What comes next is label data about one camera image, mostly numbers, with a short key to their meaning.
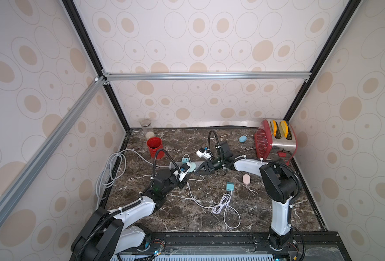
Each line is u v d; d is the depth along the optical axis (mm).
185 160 946
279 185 521
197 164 814
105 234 416
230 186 898
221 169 807
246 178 889
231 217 814
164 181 636
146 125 1029
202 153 833
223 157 776
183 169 690
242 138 1124
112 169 1046
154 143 1025
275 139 921
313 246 729
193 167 815
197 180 934
